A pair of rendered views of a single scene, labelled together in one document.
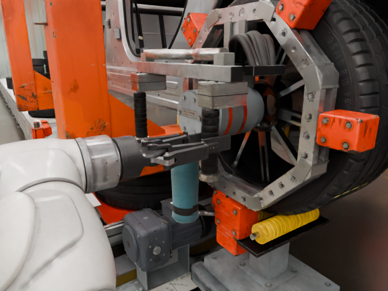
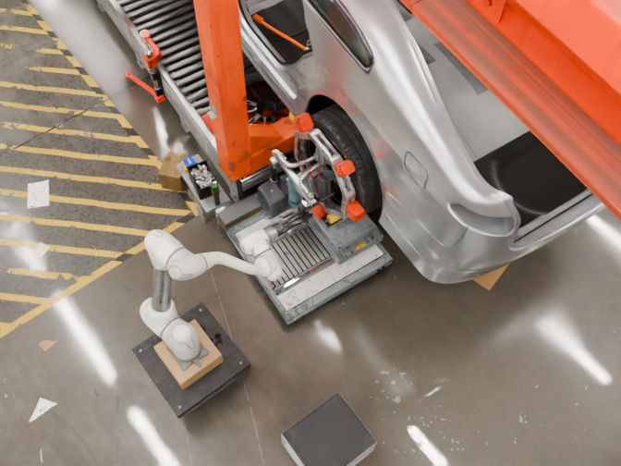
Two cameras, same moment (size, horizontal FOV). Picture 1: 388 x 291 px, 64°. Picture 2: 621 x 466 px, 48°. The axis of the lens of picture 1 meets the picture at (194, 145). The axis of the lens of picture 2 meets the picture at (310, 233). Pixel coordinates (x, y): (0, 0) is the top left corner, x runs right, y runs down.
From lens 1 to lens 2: 3.46 m
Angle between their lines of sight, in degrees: 44
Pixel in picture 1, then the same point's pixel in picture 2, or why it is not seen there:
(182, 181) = (294, 194)
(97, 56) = (245, 127)
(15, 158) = (256, 244)
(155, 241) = (278, 204)
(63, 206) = (272, 260)
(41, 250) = (271, 270)
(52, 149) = (262, 239)
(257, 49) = (322, 190)
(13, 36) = not seen: outside the picture
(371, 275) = not seen: hidden behind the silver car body
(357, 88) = (361, 198)
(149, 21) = not seen: outside the picture
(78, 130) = (234, 159)
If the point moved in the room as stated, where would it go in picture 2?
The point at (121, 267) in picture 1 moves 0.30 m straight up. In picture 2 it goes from (255, 203) to (252, 179)
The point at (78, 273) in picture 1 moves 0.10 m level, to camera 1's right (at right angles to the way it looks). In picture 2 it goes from (277, 273) to (296, 273)
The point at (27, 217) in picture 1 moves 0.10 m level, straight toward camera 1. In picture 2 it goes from (268, 265) to (277, 280)
